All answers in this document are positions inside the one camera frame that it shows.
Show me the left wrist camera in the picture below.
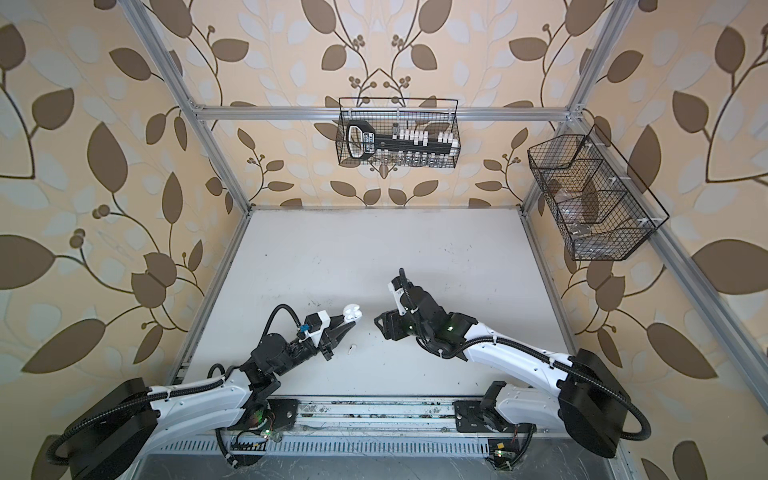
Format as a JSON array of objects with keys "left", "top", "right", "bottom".
[{"left": 297, "top": 310, "right": 331, "bottom": 348}]

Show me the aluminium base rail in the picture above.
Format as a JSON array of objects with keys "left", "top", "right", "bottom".
[{"left": 127, "top": 395, "right": 625, "bottom": 436}]

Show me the black wire basket centre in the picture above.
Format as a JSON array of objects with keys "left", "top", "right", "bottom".
[{"left": 335, "top": 95, "right": 461, "bottom": 169}]

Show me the black wire basket right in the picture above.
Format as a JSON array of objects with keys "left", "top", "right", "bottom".
[{"left": 527, "top": 126, "right": 670, "bottom": 261}]

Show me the black tool with white bits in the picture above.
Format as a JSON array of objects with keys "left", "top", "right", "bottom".
[{"left": 341, "top": 120, "right": 461, "bottom": 160}]

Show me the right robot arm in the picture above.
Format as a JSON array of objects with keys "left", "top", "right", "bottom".
[{"left": 374, "top": 271, "right": 652, "bottom": 458}]

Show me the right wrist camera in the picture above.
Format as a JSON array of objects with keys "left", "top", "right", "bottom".
[{"left": 388, "top": 281, "right": 406, "bottom": 316}]

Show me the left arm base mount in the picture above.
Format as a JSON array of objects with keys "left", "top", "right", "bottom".
[{"left": 226, "top": 398, "right": 299, "bottom": 432}]

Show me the white round charging case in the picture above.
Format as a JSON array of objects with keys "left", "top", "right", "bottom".
[{"left": 343, "top": 304, "right": 363, "bottom": 323}]

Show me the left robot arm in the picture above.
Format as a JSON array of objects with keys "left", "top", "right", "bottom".
[{"left": 45, "top": 304, "right": 362, "bottom": 479}]

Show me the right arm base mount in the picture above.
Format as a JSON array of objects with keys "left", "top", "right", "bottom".
[{"left": 453, "top": 400, "right": 535, "bottom": 435}]

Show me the black wire basket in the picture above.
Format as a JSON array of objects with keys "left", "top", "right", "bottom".
[
  {"left": 335, "top": 95, "right": 461, "bottom": 169},
  {"left": 527, "top": 126, "right": 670, "bottom": 261}
]

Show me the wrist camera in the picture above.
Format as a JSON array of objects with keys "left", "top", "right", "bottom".
[
  {"left": 388, "top": 281, "right": 406, "bottom": 316},
  {"left": 297, "top": 310, "right": 331, "bottom": 348}
]

